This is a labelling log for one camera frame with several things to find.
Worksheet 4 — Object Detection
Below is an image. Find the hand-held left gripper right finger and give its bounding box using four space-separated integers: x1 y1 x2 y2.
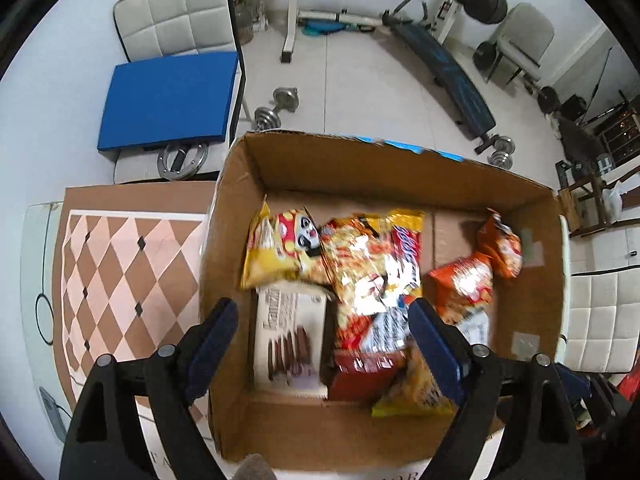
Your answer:
407 297 586 480

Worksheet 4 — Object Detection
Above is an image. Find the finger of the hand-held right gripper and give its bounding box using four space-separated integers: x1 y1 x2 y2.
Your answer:
554 362 593 403

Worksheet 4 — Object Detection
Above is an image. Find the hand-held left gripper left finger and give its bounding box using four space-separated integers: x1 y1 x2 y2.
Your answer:
59 297 240 480

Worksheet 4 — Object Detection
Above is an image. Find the pale yellow chip packet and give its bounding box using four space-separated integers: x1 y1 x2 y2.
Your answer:
372 354 456 419

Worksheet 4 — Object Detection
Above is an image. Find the orange snack packet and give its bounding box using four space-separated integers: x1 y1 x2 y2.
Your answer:
474 209 524 279
428 254 494 326

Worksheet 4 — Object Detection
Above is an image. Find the white chocolate cookie box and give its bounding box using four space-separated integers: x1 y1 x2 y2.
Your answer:
252 284 331 396

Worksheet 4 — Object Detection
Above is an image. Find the dark red snack packet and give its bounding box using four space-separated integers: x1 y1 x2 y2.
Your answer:
327 349 406 401

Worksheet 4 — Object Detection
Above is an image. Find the yellow snack packet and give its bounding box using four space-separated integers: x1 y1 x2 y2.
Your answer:
242 199 303 291

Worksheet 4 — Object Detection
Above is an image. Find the large red yellow noodle packet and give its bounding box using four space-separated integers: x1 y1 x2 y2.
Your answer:
319 209 426 356

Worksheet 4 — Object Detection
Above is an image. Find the panda print snack packet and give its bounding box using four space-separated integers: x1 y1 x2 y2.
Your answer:
276 209 327 263

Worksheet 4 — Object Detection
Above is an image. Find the cardboard box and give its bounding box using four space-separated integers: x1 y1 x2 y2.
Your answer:
198 129 574 474

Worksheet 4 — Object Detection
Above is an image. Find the white padded chair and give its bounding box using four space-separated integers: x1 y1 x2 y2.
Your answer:
112 0 246 183
562 224 640 374

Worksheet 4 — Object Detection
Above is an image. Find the checkered brown tablecloth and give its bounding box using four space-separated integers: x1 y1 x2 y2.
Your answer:
52 182 221 480

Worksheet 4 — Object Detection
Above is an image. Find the person's dark fleece clothing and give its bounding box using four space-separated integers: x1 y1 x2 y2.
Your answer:
234 452 276 480

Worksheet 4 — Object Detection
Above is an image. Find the grey blue smartphone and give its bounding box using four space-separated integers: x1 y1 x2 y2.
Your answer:
39 387 67 429

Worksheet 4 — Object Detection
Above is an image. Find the small wooden stool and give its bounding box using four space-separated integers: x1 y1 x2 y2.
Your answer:
557 174 609 234

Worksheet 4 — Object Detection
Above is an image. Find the white plastic bag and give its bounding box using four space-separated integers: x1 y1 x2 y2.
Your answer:
599 179 636 211

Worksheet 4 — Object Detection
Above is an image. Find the chrome dumbbell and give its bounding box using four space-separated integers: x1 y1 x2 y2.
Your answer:
484 134 516 169
253 87 300 131

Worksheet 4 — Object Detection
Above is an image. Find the dark equipment pile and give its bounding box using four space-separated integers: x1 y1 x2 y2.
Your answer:
555 117 603 163

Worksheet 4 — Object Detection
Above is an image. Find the black dumbbell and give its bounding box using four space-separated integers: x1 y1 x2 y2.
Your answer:
537 85 561 114

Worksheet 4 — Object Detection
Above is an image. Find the black speaker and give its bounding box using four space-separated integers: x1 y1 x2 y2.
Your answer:
559 94 589 121

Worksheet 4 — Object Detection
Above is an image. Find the black blue weight bench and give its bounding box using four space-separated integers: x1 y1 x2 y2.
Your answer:
384 0 497 154

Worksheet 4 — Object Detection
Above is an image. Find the black weight plate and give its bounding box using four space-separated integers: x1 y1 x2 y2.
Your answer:
472 41 499 72

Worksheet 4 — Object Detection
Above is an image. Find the grey fabric chair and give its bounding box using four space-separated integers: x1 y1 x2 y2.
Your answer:
487 2 556 84

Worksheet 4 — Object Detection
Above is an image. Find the white barbell rack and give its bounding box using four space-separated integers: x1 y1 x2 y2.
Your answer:
279 0 481 64

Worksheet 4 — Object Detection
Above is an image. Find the white exercise machine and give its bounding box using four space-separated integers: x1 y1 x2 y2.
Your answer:
297 9 386 29

